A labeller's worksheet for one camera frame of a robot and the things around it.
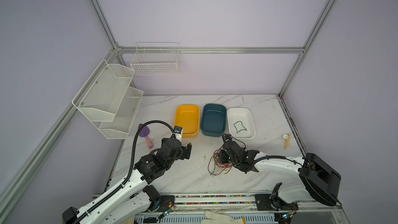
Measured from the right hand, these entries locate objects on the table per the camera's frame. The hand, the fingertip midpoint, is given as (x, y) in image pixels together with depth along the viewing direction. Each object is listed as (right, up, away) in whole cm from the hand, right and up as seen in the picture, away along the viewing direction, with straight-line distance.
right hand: (217, 155), depth 85 cm
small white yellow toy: (+45, +8, +10) cm, 47 cm away
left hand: (-19, +9, -10) cm, 24 cm away
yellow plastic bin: (-19, +21, +22) cm, 35 cm away
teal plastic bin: (-1, +18, +20) cm, 27 cm away
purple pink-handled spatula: (-47, +11, +15) cm, 50 cm away
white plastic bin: (+17, +16, +18) cm, 30 cm away
